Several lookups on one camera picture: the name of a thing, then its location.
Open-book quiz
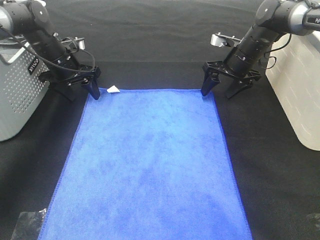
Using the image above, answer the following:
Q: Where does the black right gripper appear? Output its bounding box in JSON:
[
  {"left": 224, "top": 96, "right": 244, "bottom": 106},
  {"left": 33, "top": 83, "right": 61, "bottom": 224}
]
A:
[{"left": 200, "top": 61, "right": 262, "bottom": 99}]

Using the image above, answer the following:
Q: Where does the grey perforated laundry basket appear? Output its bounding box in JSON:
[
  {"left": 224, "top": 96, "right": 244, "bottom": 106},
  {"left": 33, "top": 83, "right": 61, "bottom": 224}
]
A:
[{"left": 0, "top": 38, "right": 49, "bottom": 142}]

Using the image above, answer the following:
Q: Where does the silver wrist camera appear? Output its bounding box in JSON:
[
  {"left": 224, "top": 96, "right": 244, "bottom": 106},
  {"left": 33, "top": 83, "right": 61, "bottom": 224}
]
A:
[
  {"left": 210, "top": 32, "right": 242, "bottom": 48},
  {"left": 60, "top": 37, "right": 86, "bottom": 50}
]

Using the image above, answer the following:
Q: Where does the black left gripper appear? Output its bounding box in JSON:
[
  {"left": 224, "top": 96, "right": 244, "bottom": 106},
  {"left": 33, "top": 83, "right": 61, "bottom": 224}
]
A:
[{"left": 38, "top": 64, "right": 102, "bottom": 102}]

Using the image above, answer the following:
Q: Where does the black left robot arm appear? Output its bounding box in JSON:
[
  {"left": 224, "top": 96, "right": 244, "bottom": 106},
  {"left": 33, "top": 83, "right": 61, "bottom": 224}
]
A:
[{"left": 0, "top": 0, "right": 101, "bottom": 101}]

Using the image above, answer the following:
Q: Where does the black table cloth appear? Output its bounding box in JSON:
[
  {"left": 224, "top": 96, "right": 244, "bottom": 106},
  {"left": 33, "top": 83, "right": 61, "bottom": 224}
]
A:
[{"left": 0, "top": 0, "right": 320, "bottom": 240}]

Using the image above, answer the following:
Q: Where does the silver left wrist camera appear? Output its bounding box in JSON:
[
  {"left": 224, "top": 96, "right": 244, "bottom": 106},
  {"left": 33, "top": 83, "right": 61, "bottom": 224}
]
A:
[{"left": 60, "top": 37, "right": 86, "bottom": 50}]

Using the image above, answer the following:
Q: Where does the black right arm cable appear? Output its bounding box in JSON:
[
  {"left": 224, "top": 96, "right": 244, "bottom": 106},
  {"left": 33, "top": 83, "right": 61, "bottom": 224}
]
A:
[{"left": 259, "top": 33, "right": 293, "bottom": 71}]

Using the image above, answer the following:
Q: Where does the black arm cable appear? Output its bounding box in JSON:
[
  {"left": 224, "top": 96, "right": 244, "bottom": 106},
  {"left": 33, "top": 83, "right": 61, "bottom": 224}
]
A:
[
  {"left": 0, "top": 23, "right": 97, "bottom": 75},
  {"left": 259, "top": 33, "right": 293, "bottom": 71}
]

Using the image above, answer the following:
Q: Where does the white plastic storage box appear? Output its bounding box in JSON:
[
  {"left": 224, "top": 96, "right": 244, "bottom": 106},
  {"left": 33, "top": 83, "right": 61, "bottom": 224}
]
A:
[{"left": 265, "top": 31, "right": 320, "bottom": 151}]

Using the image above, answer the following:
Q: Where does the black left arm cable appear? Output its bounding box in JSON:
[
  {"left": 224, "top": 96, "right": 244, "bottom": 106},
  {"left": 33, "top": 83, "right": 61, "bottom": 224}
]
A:
[{"left": 0, "top": 23, "right": 97, "bottom": 75}]

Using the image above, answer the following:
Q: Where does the clear tape strip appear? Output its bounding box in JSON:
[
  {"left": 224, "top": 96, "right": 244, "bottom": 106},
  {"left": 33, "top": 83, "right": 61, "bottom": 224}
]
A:
[
  {"left": 10, "top": 208, "right": 47, "bottom": 240},
  {"left": 306, "top": 213, "right": 320, "bottom": 231}
]

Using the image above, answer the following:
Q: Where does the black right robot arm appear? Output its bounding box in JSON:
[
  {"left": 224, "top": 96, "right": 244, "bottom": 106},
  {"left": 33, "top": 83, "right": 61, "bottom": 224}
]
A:
[{"left": 201, "top": 0, "right": 320, "bottom": 99}]

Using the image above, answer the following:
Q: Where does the blue microfibre towel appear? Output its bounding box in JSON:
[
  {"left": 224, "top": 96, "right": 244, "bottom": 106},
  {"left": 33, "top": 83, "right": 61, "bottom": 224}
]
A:
[{"left": 38, "top": 89, "right": 252, "bottom": 240}]

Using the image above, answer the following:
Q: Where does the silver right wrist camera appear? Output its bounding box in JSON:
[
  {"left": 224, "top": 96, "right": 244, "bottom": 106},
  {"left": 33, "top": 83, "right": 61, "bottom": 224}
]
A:
[{"left": 210, "top": 32, "right": 242, "bottom": 48}]

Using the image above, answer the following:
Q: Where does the clear tape strip left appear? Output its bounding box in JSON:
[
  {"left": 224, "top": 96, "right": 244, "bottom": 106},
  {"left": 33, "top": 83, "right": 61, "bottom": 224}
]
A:
[{"left": 10, "top": 208, "right": 47, "bottom": 240}]

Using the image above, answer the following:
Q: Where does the clear tape strip right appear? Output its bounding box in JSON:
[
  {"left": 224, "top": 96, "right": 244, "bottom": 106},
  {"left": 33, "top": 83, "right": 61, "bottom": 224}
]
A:
[{"left": 306, "top": 213, "right": 320, "bottom": 231}]

